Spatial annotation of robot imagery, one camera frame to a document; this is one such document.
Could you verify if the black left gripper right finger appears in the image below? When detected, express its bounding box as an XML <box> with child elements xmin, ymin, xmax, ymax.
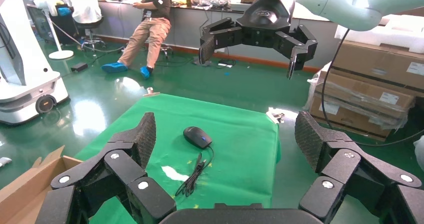
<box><xmin>294</xmin><ymin>111</ymin><xmax>424</xmax><ymax>224</ymax></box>

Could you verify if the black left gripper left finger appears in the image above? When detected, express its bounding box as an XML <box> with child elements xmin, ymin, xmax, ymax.
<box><xmin>34</xmin><ymin>112</ymin><xmax>177</xmax><ymax>224</ymax></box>

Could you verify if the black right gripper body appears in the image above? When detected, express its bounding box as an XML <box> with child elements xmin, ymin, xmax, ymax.
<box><xmin>235</xmin><ymin>0</ymin><xmax>296</xmax><ymax>49</ymax></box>

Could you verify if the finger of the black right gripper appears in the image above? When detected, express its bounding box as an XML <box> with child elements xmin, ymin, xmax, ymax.
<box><xmin>274</xmin><ymin>24</ymin><xmax>319</xmax><ymax>81</ymax></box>
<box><xmin>198</xmin><ymin>17</ymin><xmax>244</xmax><ymax>65</ymax></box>

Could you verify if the black wired computer mouse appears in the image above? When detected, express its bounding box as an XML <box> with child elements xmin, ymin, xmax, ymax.
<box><xmin>174</xmin><ymin>126</ymin><xmax>216</xmax><ymax>198</ymax></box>

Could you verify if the brown cardboard box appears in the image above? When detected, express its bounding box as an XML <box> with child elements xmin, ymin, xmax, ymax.
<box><xmin>0</xmin><ymin>145</ymin><xmax>84</xmax><ymax>224</ymax></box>

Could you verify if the plastic wrapped cardboard box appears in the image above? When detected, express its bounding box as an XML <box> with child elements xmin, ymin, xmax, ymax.
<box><xmin>308</xmin><ymin>93</ymin><xmax>409</xmax><ymax>142</ymax></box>
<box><xmin>313</xmin><ymin>70</ymin><xmax>417</xmax><ymax>118</ymax></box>

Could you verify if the large flat cardboard box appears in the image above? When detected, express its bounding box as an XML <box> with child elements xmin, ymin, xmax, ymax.
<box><xmin>331</xmin><ymin>39</ymin><xmax>424</xmax><ymax>91</ymax></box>

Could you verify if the seated person in black shirt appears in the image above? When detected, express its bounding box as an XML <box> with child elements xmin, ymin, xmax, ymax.
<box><xmin>100</xmin><ymin>0</ymin><xmax>172</xmax><ymax>79</ymax></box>

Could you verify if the silver metal clip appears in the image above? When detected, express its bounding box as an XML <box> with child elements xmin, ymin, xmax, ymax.
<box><xmin>143</xmin><ymin>87</ymin><xmax>161</xmax><ymax>98</ymax></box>
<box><xmin>266</xmin><ymin>107</ymin><xmax>286</xmax><ymax>124</ymax></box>

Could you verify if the clear plastic bag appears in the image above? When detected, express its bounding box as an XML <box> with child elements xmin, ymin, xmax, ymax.
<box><xmin>413</xmin><ymin>136</ymin><xmax>424</xmax><ymax>172</ymax></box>

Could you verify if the white foam packing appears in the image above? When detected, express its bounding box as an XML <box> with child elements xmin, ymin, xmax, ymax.
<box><xmin>334</xmin><ymin>14</ymin><xmax>424</xmax><ymax>54</ymax></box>

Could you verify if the green table cloth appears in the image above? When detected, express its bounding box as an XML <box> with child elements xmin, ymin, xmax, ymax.
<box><xmin>74</xmin><ymin>93</ymin><xmax>282</xmax><ymax>224</ymax></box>

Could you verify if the black power adapter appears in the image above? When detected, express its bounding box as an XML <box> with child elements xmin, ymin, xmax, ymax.
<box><xmin>70</xmin><ymin>62</ymin><xmax>89</xmax><ymax>73</ymax></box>

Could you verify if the white stand with round base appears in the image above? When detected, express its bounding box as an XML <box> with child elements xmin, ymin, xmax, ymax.
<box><xmin>43</xmin><ymin>9</ymin><xmax>75</xmax><ymax>60</ymax></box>

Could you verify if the black swivel stool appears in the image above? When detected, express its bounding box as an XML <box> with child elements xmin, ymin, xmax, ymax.
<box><xmin>74</xmin><ymin>15</ymin><xmax>107</xmax><ymax>51</ymax></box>

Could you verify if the person in white coat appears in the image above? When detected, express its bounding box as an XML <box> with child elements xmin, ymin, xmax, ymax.
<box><xmin>61</xmin><ymin>0</ymin><xmax>104</xmax><ymax>24</ymax></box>

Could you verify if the white wheeled robot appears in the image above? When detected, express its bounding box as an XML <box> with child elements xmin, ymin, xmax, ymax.
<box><xmin>0</xmin><ymin>0</ymin><xmax>70</xmax><ymax>126</ymax></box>

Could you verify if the black storage cart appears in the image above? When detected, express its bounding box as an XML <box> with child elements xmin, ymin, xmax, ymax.
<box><xmin>26</xmin><ymin>3</ymin><xmax>79</xmax><ymax>45</ymax></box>

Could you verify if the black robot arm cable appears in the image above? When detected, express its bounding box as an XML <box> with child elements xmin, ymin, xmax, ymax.
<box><xmin>320</xmin><ymin>29</ymin><xmax>424</xmax><ymax>148</ymax></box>

